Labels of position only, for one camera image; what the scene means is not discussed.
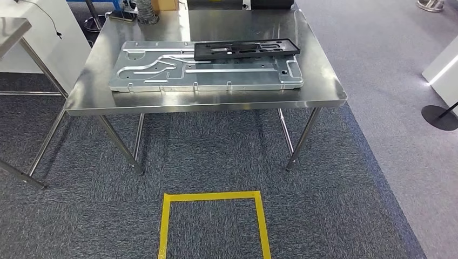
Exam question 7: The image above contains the black power cable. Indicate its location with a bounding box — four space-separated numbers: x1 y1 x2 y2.
14 0 63 39

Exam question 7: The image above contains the black plastic frame part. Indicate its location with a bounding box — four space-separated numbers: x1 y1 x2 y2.
193 38 301 61

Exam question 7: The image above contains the stainless steel side table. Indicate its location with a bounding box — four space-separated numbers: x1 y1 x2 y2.
0 17 69 190

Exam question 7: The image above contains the chrome stool base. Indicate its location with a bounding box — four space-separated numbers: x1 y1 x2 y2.
83 0 108 33

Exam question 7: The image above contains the round metal base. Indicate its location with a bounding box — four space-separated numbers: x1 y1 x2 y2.
416 0 446 13

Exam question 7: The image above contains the yellow floor tape square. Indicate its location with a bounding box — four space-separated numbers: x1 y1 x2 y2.
157 191 272 259

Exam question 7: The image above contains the silver stamped metal panel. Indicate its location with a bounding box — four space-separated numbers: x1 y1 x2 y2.
108 40 305 94

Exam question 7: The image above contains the white cabinet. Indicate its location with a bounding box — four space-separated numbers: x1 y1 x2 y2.
0 0 92 74

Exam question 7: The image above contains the grey ribbed duct hose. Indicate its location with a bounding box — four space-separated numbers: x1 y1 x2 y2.
135 0 160 25

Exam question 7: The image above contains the black case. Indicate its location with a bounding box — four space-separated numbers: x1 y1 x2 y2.
186 0 244 11

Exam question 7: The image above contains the cardboard box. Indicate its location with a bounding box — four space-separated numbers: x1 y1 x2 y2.
152 0 180 11

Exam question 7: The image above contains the stainless steel workbench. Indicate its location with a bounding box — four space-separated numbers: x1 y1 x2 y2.
63 5 348 176

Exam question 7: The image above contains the white counter block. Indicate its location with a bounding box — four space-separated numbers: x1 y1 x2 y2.
422 44 458 117

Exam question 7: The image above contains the black stanchion base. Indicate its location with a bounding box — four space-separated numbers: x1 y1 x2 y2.
421 101 458 132

